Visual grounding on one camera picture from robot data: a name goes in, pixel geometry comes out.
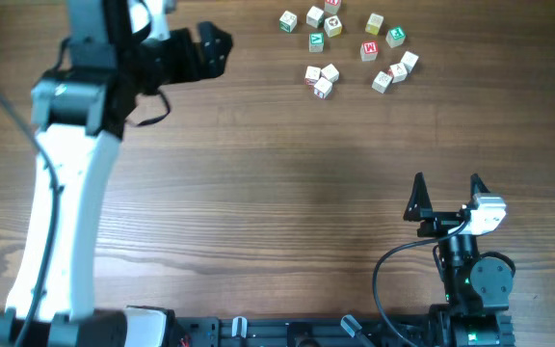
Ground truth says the wooden block plain top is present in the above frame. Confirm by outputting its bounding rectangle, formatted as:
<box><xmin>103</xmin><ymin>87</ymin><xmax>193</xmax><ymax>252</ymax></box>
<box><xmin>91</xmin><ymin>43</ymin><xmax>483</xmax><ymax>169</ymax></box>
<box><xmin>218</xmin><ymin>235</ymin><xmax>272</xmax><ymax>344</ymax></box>
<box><xmin>306</xmin><ymin>6</ymin><xmax>325</xmax><ymax>28</ymax></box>

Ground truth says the wooden block red edge lower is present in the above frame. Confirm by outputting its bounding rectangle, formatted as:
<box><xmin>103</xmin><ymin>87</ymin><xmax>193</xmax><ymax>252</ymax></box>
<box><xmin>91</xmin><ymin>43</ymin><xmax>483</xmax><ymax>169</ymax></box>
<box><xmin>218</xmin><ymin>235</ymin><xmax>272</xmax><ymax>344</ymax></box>
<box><xmin>313</xmin><ymin>77</ymin><xmax>333</xmax><ymax>99</ymax></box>

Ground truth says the wooden block green letter Y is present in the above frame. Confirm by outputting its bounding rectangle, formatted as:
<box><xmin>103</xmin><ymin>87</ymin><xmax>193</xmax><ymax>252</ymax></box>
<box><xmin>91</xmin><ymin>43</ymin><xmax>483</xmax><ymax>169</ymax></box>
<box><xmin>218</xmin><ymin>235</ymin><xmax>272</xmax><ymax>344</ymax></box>
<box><xmin>308</xmin><ymin>33</ymin><xmax>325</xmax><ymax>53</ymax></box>

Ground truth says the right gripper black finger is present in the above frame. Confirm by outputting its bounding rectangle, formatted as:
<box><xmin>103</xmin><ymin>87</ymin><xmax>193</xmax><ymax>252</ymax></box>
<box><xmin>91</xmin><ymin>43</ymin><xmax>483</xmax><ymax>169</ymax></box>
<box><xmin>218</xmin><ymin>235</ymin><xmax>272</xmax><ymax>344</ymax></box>
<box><xmin>470</xmin><ymin>173</ymin><xmax>489</xmax><ymax>198</ymax></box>
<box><xmin>403</xmin><ymin>173</ymin><xmax>433</xmax><ymax>222</ymax></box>

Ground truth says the wooden block far right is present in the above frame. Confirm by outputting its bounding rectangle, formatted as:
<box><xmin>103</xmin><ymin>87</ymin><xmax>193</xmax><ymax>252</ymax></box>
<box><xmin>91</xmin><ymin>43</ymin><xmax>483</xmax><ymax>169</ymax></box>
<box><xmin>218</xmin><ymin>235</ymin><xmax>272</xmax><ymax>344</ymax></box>
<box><xmin>401</xmin><ymin>51</ymin><xmax>419</xmax><ymax>73</ymax></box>

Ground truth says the wooden block red edge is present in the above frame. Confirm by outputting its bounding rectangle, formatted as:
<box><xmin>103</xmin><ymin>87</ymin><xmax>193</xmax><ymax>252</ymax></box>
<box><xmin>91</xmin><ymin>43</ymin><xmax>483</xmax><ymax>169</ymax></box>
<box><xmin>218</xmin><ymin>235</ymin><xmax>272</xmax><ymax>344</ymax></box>
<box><xmin>324</xmin><ymin>0</ymin><xmax>342</xmax><ymax>14</ymax></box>
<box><xmin>313</xmin><ymin>77</ymin><xmax>333</xmax><ymax>99</ymax></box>

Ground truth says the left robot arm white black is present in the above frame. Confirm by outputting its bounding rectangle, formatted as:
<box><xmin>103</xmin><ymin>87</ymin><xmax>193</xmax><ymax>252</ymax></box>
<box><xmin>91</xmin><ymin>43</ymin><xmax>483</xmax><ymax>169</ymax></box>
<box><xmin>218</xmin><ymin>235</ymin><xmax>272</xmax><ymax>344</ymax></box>
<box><xmin>0</xmin><ymin>1</ymin><xmax>233</xmax><ymax>346</ymax></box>

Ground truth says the wooden block green letter right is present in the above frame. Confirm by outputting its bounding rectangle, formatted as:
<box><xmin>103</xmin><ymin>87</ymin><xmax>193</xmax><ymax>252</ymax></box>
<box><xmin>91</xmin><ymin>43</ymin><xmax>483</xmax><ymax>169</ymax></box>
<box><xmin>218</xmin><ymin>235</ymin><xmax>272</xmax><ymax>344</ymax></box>
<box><xmin>386</xmin><ymin>26</ymin><xmax>407</xmax><ymax>48</ymax></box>

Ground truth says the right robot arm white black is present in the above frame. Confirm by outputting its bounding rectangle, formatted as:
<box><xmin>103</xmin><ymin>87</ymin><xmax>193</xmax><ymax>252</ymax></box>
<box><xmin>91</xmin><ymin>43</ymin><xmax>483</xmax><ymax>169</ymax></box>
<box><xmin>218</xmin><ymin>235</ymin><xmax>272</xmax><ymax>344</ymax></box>
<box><xmin>404</xmin><ymin>173</ymin><xmax>516</xmax><ymax>347</ymax></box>

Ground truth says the wooden block yellow side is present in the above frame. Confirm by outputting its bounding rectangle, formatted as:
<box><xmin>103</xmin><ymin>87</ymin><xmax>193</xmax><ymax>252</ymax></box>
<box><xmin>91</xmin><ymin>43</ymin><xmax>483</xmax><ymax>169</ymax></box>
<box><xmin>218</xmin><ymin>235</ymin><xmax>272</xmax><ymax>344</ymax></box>
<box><xmin>324</xmin><ymin>15</ymin><xmax>343</xmax><ymax>38</ymax></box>

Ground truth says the wooden block red top edge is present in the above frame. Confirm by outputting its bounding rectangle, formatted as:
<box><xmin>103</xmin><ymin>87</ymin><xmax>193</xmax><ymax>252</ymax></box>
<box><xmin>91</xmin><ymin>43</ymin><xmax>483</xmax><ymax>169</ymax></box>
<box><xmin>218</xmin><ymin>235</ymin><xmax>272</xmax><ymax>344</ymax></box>
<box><xmin>324</xmin><ymin>0</ymin><xmax>342</xmax><ymax>14</ymax></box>

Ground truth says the wooden block green corner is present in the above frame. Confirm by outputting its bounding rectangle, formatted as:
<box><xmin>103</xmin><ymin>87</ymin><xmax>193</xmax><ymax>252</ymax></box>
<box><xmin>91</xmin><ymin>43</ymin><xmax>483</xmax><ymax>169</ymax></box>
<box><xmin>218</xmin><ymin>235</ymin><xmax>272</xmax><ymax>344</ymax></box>
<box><xmin>279</xmin><ymin>11</ymin><xmax>298</xmax><ymax>33</ymax></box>

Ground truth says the wooden block green letter N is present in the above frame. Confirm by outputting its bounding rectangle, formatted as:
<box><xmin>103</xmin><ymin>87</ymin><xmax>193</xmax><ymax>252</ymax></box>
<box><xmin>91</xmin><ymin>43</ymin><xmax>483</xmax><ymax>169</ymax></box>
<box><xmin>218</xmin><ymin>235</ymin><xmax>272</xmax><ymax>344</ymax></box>
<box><xmin>304</xmin><ymin>66</ymin><xmax>321</xmax><ymax>86</ymax></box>

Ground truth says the wooden block red letter M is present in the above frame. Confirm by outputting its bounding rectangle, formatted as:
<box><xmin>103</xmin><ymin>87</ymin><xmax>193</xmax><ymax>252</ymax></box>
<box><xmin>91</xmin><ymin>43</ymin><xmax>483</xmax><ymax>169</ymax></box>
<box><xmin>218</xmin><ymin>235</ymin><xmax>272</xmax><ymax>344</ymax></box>
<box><xmin>360</xmin><ymin>41</ymin><xmax>379</xmax><ymax>62</ymax></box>

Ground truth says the wooden block plain middle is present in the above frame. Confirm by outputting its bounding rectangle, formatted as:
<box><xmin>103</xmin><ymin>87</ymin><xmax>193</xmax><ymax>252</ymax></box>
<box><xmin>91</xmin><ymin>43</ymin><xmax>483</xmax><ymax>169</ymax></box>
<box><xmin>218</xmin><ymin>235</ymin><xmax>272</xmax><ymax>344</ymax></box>
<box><xmin>321</xmin><ymin>64</ymin><xmax>339</xmax><ymax>83</ymax></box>

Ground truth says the wooden block plain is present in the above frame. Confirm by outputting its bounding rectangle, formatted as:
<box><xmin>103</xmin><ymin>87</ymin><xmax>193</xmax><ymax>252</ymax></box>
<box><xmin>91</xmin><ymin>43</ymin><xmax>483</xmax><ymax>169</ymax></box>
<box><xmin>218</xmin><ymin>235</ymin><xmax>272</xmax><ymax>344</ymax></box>
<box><xmin>306</xmin><ymin>6</ymin><xmax>325</xmax><ymax>28</ymax></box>
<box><xmin>321</xmin><ymin>64</ymin><xmax>339</xmax><ymax>83</ymax></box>
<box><xmin>372</xmin><ymin>71</ymin><xmax>393</xmax><ymax>93</ymax></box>

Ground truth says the wooden block red letter A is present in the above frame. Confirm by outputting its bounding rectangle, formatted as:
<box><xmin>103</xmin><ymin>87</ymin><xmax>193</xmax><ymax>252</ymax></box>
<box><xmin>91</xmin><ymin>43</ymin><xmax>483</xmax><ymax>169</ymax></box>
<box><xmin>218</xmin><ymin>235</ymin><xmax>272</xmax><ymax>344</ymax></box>
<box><xmin>388</xmin><ymin>63</ymin><xmax>409</xmax><ymax>84</ymax></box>

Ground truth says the wooden block plain lower right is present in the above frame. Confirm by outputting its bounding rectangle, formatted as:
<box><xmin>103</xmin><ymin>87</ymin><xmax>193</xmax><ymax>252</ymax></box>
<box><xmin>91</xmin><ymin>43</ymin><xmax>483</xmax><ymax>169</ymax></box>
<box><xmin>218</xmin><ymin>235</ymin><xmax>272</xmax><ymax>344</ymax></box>
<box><xmin>372</xmin><ymin>71</ymin><xmax>393</xmax><ymax>93</ymax></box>

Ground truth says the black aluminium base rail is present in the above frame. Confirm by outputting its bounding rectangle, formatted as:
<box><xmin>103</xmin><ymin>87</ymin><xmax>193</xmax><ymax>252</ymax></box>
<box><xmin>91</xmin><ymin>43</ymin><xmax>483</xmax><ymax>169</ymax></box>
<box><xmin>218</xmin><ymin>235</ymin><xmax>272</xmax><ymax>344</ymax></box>
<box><xmin>173</xmin><ymin>312</ymin><xmax>515</xmax><ymax>347</ymax></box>

